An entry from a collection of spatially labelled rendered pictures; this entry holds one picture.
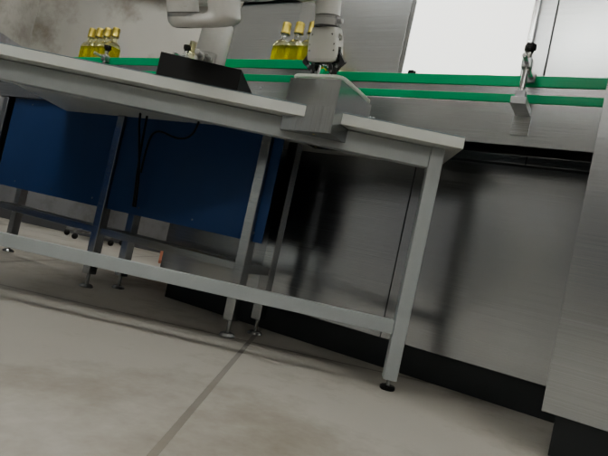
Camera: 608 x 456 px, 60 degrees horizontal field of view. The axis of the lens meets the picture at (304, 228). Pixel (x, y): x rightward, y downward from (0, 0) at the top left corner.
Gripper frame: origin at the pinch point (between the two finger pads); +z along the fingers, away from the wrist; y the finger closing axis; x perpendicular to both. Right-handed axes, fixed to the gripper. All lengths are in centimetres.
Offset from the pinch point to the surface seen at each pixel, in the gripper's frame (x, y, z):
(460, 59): -45, -26, -13
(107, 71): 37, 51, 3
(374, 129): 0.3, -18.7, 13.0
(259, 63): -14.4, 35.5, -6.8
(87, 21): -190, 382, -68
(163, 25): -226, 318, -69
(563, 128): -21, -64, 9
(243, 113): 14.7, 17.2, 11.3
